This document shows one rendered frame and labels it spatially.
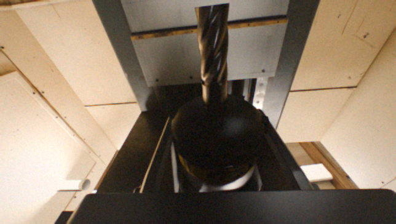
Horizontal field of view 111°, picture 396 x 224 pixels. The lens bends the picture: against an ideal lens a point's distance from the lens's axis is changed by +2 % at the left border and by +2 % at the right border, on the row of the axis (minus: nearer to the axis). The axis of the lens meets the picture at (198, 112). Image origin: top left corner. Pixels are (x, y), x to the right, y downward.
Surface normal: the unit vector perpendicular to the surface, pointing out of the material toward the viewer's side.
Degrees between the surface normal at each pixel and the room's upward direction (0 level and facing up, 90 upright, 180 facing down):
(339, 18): 90
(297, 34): 90
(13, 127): 90
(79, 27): 90
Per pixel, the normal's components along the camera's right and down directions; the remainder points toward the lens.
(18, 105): 0.99, -0.06
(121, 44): -0.03, 0.62
